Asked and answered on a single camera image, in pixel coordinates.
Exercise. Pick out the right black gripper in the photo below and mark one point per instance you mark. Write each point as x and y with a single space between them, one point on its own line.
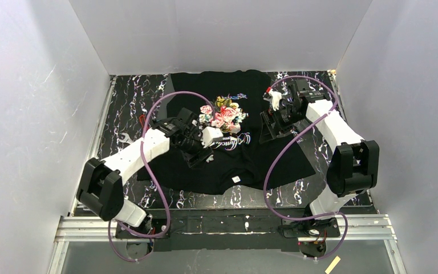
272 126

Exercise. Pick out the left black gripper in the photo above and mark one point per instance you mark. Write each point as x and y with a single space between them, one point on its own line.
197 152

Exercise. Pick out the black printed t-shirt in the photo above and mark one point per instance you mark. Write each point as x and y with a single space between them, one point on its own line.
238 99

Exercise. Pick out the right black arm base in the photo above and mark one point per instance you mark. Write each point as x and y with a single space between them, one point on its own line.
315 228

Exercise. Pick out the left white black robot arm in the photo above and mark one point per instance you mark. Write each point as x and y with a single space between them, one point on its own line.
101 184

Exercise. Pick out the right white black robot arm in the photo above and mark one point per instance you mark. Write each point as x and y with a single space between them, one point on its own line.
353 167

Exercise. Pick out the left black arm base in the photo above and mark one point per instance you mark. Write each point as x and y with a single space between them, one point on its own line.
148 226

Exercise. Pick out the small floral brooch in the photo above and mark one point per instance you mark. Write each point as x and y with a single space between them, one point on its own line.
210 158

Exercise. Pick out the white garment label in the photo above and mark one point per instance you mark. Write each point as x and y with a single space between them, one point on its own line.
236 179

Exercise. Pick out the silver wrench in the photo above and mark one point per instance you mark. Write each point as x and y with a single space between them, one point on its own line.
124 138

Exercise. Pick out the black marble pattern mat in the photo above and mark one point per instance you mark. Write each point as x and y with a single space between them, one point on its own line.
131 95

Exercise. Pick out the beige tape strip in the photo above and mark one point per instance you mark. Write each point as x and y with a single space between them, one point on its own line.
332 265

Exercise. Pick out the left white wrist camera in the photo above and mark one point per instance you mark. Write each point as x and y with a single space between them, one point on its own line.
210 135

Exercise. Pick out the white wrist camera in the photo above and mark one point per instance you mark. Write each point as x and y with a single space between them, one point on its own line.
273 97
210 135

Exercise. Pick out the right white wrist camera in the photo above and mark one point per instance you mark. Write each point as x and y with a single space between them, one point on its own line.
273 97

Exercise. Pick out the red handled tool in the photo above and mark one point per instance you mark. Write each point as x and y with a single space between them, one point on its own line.
142 120

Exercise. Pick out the aluminium rail frame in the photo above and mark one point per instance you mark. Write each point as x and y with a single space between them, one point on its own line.
241 240

